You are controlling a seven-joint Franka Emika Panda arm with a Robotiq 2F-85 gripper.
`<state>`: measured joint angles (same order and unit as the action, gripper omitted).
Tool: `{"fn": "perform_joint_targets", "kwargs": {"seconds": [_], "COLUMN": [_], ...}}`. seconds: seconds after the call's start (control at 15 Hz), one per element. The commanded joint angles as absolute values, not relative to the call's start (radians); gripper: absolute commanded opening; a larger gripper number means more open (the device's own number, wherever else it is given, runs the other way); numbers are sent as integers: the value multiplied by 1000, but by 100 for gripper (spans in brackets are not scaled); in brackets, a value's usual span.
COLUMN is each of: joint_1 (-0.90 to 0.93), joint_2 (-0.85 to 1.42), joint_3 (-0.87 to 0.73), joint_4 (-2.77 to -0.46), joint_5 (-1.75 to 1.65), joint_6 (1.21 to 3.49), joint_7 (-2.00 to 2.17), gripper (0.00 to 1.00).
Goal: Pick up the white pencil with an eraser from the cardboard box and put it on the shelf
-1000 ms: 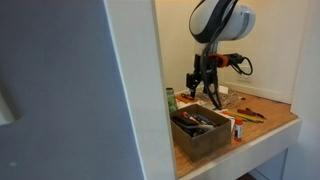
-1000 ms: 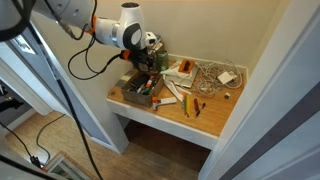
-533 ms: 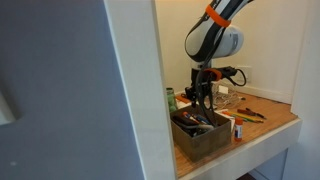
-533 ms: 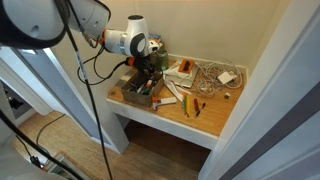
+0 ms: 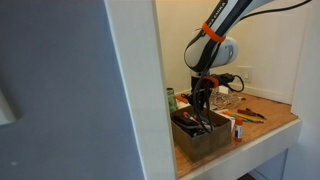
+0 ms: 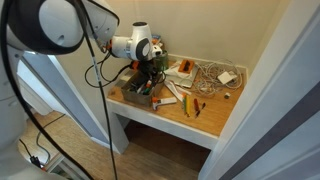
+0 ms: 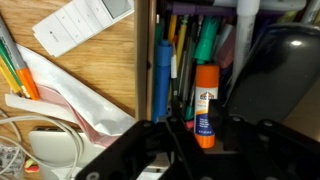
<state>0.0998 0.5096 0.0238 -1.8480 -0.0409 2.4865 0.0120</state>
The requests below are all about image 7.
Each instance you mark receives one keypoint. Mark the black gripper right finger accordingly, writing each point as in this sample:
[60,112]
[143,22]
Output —
[273,150]

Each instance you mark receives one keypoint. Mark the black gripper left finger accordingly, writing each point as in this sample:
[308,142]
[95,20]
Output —
[140,150]

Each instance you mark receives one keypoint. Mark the brown cardboard box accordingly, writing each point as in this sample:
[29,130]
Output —
[142,60]

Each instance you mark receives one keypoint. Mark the pink eraser block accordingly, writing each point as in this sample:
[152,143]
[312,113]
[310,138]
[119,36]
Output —
[226,50]

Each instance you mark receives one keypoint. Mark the green pencil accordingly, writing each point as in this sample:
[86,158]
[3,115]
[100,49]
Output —
[10,63]

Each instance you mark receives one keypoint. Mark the blue marker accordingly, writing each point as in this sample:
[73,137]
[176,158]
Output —
[162,80]

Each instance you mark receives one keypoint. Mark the black stapler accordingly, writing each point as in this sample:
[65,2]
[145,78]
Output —
[276,70]

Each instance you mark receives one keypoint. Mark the orange capped glue stick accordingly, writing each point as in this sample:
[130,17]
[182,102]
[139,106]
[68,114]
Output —
[206,100]

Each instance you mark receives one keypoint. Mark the white plastic bag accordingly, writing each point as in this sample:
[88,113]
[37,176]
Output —
[76,96]

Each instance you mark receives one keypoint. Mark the white rounded device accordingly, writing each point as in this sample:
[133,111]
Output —
[56,146]

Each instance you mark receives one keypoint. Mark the white slim pen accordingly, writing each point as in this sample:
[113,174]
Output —
[173,65]

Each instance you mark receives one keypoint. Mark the small pink orange clip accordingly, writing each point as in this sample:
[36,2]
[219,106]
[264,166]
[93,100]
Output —
[31,165]

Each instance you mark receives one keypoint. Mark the light gray thick marker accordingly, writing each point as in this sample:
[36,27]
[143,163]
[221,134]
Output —
[245,40]

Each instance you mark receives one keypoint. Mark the green marker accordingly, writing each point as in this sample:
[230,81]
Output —
[207,40]

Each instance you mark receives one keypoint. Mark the white paper card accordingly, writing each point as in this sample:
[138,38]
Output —
[80,23]

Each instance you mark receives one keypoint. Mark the gray capped marker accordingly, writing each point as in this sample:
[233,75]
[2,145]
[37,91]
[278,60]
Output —
[283,4]

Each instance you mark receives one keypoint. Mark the gray marker orange cap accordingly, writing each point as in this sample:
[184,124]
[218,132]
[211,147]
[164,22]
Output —
[18,61]

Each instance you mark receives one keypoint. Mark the purple marker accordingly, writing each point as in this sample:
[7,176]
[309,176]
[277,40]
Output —
[200,9]

